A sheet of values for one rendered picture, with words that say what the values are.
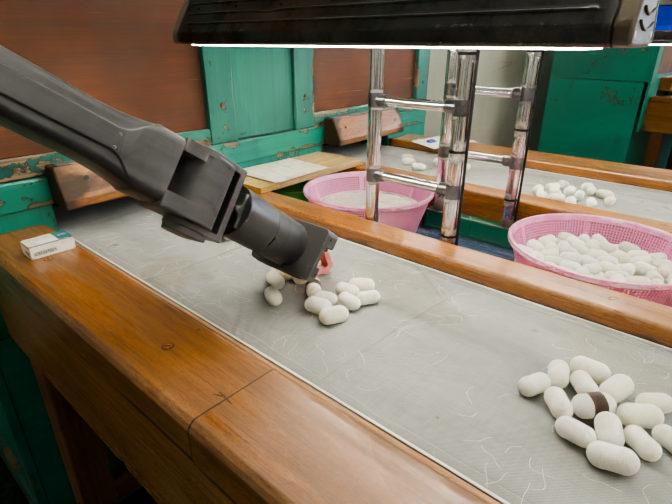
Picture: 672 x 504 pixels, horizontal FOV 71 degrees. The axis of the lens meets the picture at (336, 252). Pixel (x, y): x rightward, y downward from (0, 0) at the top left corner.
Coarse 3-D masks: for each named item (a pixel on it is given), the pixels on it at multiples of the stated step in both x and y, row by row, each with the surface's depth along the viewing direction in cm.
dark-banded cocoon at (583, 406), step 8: (576, 400) 41; (584, 400) 41; (592, 400) 41; (608, 400) 41; (576, 408) 41; (584, 408) 41; (592, 408) 40; (616, 408) 41; (584, 416) 41; (592, 416) 41
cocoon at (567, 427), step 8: (568, 416) 39; (560, 424) 39; (568, 424) 39; (576, 424) 39; (584, 424) 39; (560, 432) 39; (568, 432) 38; (576, 432) 38; (584, 432) 38; (592, 432) 38; (568, 440) 39; (576, 440) 38; (584, 440) 38; (592, 440) 38
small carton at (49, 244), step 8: (56, 232) 70; (64, 232) 70; (24, 240) 67; (32, 240) 67; (40, 240) 67; (48, 240) 67; (56, 240) 67; (64, 240) 68; (72, 240) 69; (24, 248) 66; (32, 248) 65; (40, 248) 66; (48, 248) 67; (56, 248) 68; (64, 248) 68; (72, 248) 69; (32, 256) 65; (40, 256) 66
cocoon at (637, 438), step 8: (624, 432) 39; (632, 432) 38; (640, 432) 38; (632, 440) 38; (640, 440) 37; (648, 440) 37; (632, 448) 38; (640, 448) 37; (648, 448) 37; (656, 448) 37; (640, 456) 37; (648, 456) 37; (656, 456) 36
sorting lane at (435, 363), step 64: (128, 256) 73; (192, 256) 73; (384, 256) 73; (256, 320) 56; (384, 320) 56; (448, 320) 56; (512, 320) 56; (576, 320) 56; (320, 384) 46; (384, 384) 46; (448, 384) 46; (512, 384) 46; (640, 384) 46; (448, 448) 39; (512, 448) 39; (576, 448) 39
